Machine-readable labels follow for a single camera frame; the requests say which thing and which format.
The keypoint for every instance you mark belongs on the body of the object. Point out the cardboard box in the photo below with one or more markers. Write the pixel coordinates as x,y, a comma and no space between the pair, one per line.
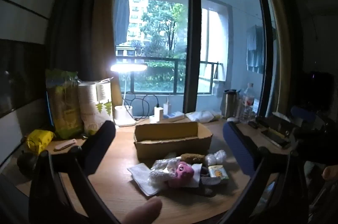
171,147

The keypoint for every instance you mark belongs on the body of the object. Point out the pink plush toy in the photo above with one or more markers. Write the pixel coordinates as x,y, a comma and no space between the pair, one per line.
182,173

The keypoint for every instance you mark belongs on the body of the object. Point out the hanging grey garments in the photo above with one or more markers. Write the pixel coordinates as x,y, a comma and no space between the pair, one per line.
254,47

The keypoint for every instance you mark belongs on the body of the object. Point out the steel thermos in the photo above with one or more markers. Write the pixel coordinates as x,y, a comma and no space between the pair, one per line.
229,105

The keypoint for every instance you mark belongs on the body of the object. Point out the black balcony railing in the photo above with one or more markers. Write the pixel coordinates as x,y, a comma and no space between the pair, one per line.
158,59

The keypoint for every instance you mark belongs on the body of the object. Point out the black window frame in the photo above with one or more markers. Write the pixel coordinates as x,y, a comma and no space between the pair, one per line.
191,28

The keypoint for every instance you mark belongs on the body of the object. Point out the beige curtain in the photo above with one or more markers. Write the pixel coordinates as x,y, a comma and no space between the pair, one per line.
108,15

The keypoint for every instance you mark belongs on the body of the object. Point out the white waffle cloth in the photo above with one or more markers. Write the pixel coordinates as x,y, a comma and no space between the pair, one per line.
141,176
159,177

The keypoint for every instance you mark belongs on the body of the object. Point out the white plug adapter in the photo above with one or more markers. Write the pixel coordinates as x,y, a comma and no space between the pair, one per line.
167,107

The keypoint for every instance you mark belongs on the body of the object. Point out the hanging dark garment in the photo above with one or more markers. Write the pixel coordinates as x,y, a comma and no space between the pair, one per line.
121,15

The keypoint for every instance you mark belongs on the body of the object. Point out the clear water bottle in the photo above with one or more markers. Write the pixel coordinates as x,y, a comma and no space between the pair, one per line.
247,105

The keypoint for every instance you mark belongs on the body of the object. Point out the white paper piece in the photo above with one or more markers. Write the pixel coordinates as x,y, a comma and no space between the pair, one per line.
197,173

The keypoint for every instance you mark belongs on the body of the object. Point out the dark screen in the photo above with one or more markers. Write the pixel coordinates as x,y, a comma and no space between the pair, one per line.
18,76

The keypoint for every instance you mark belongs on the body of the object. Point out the white cloth bag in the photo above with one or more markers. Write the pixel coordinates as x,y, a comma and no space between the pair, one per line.
200,116

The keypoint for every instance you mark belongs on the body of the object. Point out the white desk lamp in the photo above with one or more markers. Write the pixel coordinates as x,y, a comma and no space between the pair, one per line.
124,115

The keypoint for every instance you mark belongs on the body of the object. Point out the brown loofah sponge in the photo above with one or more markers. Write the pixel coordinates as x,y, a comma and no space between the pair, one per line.
192,158

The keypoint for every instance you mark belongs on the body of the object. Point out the person's right hand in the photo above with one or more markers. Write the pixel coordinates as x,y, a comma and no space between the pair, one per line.
330,173

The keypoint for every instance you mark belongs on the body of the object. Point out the clear plastic packet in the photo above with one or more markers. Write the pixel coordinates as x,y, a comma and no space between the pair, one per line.
163,163

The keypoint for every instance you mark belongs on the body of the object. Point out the dark round object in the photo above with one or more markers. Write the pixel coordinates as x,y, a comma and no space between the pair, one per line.
26,164

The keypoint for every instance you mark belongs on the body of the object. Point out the white paper cup package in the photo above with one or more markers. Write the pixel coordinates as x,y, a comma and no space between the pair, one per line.
92,113

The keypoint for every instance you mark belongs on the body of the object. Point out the bubble wrap piece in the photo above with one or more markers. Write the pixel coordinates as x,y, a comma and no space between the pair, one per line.
220,155
210,159

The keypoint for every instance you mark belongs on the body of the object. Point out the person's left hand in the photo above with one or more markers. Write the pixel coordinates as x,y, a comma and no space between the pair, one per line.
144,210

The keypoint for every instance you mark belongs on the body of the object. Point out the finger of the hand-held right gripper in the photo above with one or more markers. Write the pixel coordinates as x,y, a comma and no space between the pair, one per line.
274,134
303,111

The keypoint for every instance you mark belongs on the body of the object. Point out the small black object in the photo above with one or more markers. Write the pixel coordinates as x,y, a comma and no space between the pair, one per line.
253,125

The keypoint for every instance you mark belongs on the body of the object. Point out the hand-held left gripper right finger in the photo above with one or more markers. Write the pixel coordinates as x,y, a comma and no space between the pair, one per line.
237,144

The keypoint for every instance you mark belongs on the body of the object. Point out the white power strip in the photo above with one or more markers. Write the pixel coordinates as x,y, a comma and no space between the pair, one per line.
173,117

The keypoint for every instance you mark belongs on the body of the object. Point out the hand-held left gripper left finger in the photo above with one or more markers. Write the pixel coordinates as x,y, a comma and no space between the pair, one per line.
101,144

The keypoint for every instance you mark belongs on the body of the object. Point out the yellow print tissue packet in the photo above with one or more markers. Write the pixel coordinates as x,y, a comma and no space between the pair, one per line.
217,173

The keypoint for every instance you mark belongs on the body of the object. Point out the grey sock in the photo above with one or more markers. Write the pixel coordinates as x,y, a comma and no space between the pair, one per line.
208,183

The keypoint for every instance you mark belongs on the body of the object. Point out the green paper cup package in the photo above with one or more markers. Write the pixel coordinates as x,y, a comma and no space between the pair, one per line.
64,113

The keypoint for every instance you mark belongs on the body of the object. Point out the dark curtain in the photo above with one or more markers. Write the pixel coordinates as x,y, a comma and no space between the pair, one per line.
74,28

